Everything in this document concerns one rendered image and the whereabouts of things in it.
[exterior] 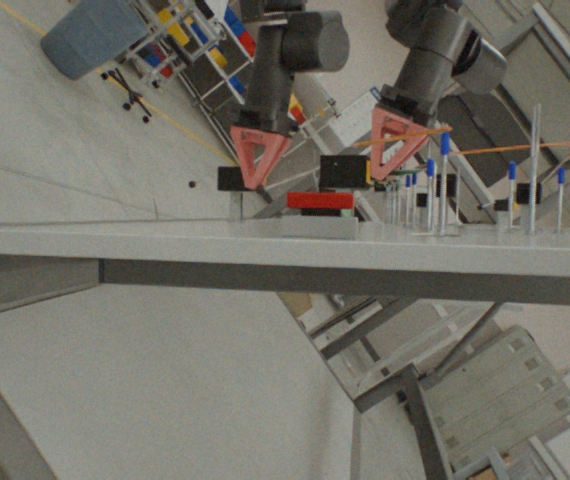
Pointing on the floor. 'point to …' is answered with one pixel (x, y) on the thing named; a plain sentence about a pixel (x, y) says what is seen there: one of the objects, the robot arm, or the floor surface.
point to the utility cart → (484, 466)
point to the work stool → (152, 74)
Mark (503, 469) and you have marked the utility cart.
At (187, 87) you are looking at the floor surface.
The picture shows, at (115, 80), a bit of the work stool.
